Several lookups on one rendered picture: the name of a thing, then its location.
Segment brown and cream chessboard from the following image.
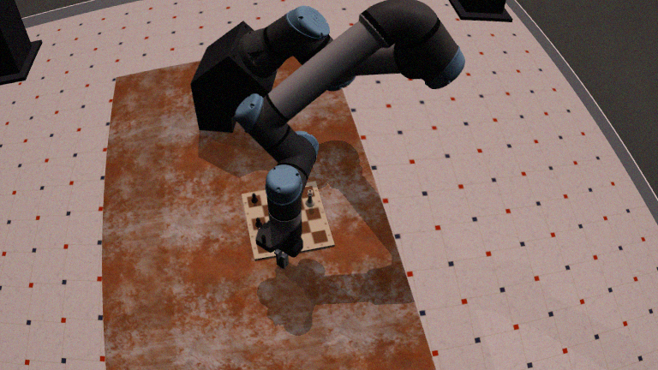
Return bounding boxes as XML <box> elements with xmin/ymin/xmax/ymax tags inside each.
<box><xmin>242</xmin><ymin>182</ymin><xmax>335</xmax><ymax>260</ymax></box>

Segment white chess king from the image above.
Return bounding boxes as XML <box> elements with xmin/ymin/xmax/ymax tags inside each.
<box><xmin>306</xmin><ymin>189</ymin><xmax>314</xmax><ymax>206</ymax></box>

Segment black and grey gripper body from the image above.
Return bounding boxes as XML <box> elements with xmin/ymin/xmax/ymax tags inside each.
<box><xmin>255</xmin><ymin>210</ymin><xmax>303</xmax><ymax>257</ymax></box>

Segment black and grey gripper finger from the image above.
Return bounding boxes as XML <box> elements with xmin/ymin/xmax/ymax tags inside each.
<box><xmin>274</xmin><ymin>249</ymin><xmax>283</xmax><ymax>266</ymax></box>
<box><xmin>281</xmin><ymin>253</ymin><xmax>289</xmax><ymax>269</ymax></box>

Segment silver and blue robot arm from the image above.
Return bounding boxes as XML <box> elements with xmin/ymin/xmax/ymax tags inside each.
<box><xmin>235</xmin><ymin>0</ymin><xmax>465</xmax><ymax>221</ymax></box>

